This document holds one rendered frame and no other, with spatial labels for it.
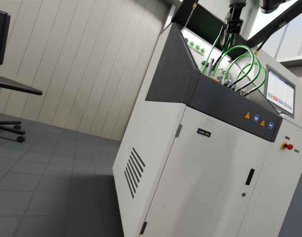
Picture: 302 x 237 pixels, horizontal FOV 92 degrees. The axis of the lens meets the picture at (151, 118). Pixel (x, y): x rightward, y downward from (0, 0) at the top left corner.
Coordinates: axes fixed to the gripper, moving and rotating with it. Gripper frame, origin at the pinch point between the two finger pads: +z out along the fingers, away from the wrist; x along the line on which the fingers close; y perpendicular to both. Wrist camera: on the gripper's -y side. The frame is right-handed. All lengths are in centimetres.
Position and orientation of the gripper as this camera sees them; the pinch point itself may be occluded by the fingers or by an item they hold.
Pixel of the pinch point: (226, 47)
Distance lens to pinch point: 102.5
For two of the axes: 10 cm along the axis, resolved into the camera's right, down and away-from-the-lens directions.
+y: -2.6, 6.3, -7.3
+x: 9.6, 1.1, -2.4
